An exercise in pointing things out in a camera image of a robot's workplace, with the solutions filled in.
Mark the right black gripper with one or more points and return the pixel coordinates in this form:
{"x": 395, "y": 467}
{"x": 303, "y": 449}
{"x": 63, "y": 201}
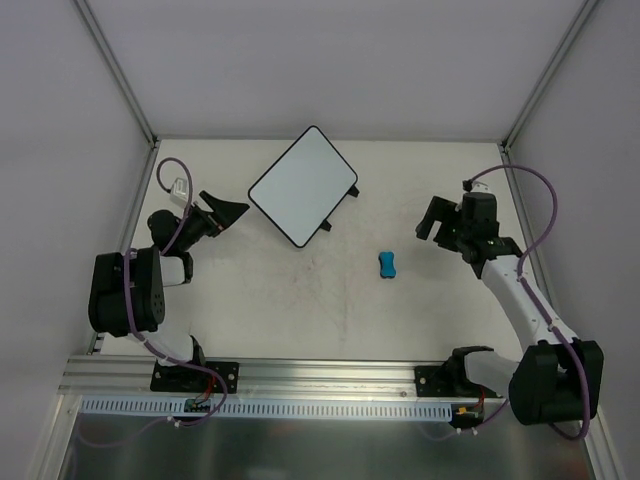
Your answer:
{"x": 447, "y": 230}

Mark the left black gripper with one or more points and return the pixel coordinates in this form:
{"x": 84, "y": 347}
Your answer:
{"x": 213, "y": 220}

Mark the small black-framed whiteboard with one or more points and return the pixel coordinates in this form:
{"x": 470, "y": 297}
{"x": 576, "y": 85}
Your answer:
{"x": 304, "y": 186}

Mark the blue whiteboard eraser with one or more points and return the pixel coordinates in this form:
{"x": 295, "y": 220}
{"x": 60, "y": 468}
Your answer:
{"x": 387, "y": 265}

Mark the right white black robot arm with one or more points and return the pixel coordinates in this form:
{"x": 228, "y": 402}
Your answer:
{"x": 559, "y": 375}

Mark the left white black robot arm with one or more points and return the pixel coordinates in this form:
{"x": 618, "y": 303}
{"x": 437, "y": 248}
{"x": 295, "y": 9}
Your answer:
{"x": 127, "y": 296}

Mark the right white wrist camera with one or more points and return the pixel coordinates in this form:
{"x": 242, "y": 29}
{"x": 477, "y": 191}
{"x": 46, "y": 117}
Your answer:
{"x": 475, "y": 186}

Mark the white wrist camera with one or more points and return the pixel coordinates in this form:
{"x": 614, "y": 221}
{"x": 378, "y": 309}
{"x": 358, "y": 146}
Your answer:
{"x": 475, "y": 186}
{"x": 180, "y": 192}

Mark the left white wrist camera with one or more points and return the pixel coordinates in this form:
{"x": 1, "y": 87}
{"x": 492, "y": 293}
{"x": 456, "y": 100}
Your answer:
{"x": 180, "y": 192}

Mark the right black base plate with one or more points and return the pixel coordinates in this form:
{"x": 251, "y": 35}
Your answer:
{"x": 442, "y": 381}

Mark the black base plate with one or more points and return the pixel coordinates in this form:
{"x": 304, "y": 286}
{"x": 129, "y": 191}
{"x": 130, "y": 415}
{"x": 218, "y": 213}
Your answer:
{"x": 178, "y": 379}
{"x": 442, "y": 381}

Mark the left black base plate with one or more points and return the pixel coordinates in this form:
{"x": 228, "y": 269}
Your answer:
{"x": 178, "y": 379}

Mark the white slotted cable duct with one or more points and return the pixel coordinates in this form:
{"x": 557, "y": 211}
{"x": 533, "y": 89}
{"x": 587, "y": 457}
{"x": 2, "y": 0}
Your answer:
{"x": 413, "y": 411}

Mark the aluminium mounting rail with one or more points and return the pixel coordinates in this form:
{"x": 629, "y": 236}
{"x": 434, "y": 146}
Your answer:
{"x": 364, "y": 381}

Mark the left aluminium frame post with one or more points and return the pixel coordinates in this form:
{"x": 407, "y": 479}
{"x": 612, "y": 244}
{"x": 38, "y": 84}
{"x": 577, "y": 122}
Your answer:
{"x": 96, "y": 32}

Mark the aluminium frame post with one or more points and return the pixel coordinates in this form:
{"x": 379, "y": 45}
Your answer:
{"x": 96, "y": 32}
{"x": 550, "y": 70}

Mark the right aluminium frame post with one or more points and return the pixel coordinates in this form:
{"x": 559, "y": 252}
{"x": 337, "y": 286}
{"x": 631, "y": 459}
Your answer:
{"x": 550, "y": 70}

